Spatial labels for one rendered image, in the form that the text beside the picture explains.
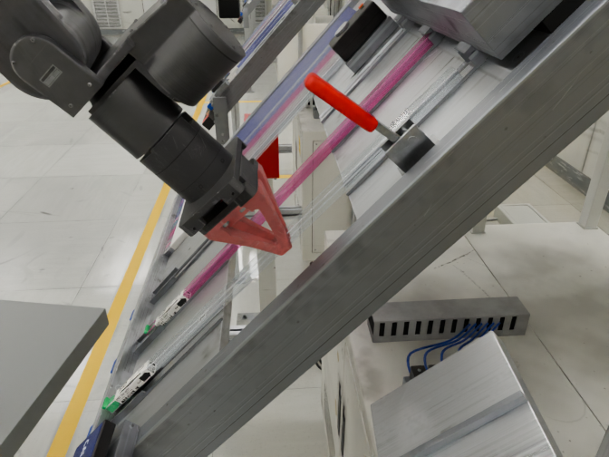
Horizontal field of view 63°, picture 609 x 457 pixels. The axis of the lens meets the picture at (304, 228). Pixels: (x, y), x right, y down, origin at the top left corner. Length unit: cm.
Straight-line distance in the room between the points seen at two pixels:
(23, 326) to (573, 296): 101
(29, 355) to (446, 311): 69
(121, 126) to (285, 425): 123
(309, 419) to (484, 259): 73
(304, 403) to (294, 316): 120
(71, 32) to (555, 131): 33
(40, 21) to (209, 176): 16
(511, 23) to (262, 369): 32
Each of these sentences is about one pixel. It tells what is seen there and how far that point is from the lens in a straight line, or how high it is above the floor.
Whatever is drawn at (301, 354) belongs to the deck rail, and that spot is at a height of 89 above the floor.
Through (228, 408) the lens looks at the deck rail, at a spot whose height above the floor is 83.
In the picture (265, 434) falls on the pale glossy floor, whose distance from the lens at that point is 152.
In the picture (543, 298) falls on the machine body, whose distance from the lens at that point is 104.
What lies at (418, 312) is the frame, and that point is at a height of 66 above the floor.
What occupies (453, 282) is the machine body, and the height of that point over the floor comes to 62.
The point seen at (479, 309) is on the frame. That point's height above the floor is 66.
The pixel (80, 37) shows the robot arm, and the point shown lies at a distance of 40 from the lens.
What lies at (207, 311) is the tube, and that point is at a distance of 52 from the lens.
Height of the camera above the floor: 118
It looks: 29 degrees down
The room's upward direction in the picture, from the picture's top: straight up
